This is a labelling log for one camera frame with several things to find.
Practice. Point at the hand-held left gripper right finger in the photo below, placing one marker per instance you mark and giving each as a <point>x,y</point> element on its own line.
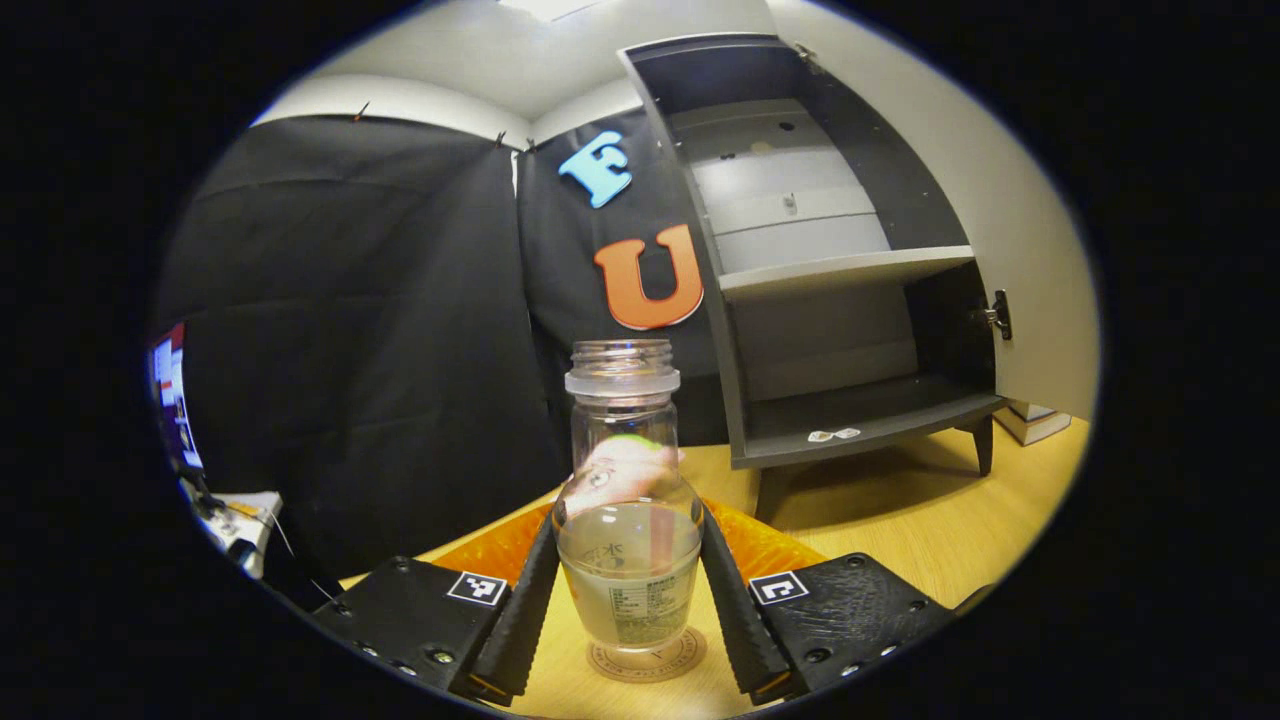
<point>745,630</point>

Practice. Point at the computer monitor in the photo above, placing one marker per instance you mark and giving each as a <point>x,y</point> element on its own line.
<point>178,400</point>

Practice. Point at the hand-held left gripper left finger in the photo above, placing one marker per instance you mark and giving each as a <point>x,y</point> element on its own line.
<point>525,620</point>

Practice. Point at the round brown coaster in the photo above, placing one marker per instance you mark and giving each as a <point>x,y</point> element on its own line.
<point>690,655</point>

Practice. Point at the dark grey cabinet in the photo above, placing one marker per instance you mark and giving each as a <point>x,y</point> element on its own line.
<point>860,405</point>

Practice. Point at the white side desk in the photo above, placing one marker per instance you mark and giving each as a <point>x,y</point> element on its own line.
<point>250,520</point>

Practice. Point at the grey cabinet shelf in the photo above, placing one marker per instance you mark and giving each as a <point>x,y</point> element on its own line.
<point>840,268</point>

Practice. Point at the clear glass bottle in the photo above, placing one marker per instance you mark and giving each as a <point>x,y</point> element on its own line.
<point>628,570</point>

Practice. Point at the pink and green object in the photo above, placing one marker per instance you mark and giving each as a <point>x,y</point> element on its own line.
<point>680,456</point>

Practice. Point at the black backdrop cloth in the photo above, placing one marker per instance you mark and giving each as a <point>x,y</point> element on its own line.
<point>350,350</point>

